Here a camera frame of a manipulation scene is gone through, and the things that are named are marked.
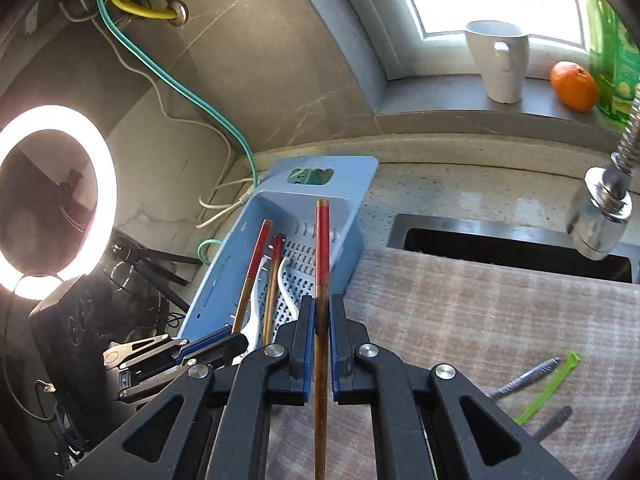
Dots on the red-ended wooden chopstick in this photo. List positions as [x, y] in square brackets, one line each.
[257, 255]
[274, 275]
[322, 250]

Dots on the plaid cloth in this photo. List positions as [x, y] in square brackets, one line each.
[475, 310]

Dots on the green dish soap bottle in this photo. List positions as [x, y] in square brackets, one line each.
[617, 60]

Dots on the blue drain basket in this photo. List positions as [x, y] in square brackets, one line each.
[340, 185]

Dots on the white mug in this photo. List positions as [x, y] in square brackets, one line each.
[497, 60]

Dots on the green plastic utensil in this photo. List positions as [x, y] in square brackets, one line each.
[547, 390]

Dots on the orange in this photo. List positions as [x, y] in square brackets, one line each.
[574, 86]

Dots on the chrome kitchen faucet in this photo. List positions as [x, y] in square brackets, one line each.
[600, 210]

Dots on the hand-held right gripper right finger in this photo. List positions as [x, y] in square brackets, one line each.
[336, 345]

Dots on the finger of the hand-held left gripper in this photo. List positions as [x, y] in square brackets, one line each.
[225, 349]
[145, 349]

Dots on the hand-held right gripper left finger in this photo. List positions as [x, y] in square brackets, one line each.
[307, 345]

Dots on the white plastic spoon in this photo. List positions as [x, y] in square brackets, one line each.
[254, 305]
[289, 285]

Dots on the black kitchen sink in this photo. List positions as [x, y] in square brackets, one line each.
[500, 247]

